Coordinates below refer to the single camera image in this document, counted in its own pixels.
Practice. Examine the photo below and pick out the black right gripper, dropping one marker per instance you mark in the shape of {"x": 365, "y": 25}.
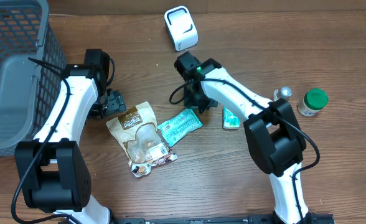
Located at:
{"x": 200, "y": 104}

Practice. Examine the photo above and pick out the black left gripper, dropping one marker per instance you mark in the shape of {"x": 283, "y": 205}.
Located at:
{"x": 117, "y": 104}

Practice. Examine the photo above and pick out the brown snack packet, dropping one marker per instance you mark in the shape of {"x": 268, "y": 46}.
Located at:
{"x": 136, "y": 132}

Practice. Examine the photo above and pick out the teal Kleenex tissue pack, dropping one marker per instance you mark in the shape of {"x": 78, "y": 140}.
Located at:
{"x": 230, "y": 121}

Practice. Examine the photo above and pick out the clear yellow liquid bottle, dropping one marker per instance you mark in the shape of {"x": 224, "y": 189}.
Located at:
{"x": 284, "y": 92}

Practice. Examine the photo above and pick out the green lid white jar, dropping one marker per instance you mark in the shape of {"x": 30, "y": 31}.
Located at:
{"x": 313, "y": 101}

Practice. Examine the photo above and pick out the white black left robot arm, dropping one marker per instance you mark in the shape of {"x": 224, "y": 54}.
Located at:
{"x": 53, "y": 175}

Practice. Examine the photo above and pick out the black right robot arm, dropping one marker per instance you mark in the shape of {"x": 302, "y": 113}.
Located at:
{"x": 274, "y": 138}

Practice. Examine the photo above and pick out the white barcode scanner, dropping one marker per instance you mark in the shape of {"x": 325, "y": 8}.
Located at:
{"x": 181, "y": 28}

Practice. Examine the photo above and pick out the grey plastic mesh basket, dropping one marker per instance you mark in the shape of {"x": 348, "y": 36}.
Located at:
{"x": 27, "y": 91}

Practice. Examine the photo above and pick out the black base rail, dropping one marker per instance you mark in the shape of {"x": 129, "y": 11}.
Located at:
{"x": 310, "y": 218}

